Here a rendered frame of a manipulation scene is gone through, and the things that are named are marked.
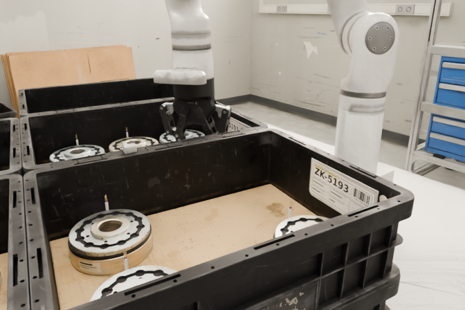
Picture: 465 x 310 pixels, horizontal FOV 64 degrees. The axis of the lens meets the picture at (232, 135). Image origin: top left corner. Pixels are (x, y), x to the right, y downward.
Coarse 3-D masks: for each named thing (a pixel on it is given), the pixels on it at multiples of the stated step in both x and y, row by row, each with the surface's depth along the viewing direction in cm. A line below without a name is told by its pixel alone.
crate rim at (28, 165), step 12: (96, 108) 80; (108, 108) 81; (120, 108) 82; (24, 120) 71; (252, 120) 71; (24, 132) 65; (228, 132) 65; (240, 132) 65; (24, 144) 59; (156, 144) 59; (168, 144) 59; (24, 156) 54; (84, 156) 54; (96, 156) 54; (24, 168) 50; (36, 168) 50
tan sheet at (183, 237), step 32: (256, 192) 65; (160, 224) 55; (192, 224) 55; (224, 224) 55; (256, 224) 55; (64, 256) 48; (160, 256) 48; (192, 256) 48; (64, 288) 43; (96, 288) 43
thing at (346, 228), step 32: (96, 160) 53; (32, 192) 47; (32, 224) 37; (320, 224) 37; (352, 224) 38; (384, 224) 41; (32, 256) 32; (224, 256) 32; (256, 256) 33; (288, 256) 35; (32, 288) 29; (160, 288) 29; (192, 288) 30; (224, 288) 32
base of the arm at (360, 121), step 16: (384, 96) 75; (352, 112) 75; (368, 112) 74; (336, 128) 80; (352, 128) 76; (368, 128) 75; (336, 144) 80; (352, 144) 77; (368, 144) 76; (352, 160) 78; (368, 160) 77
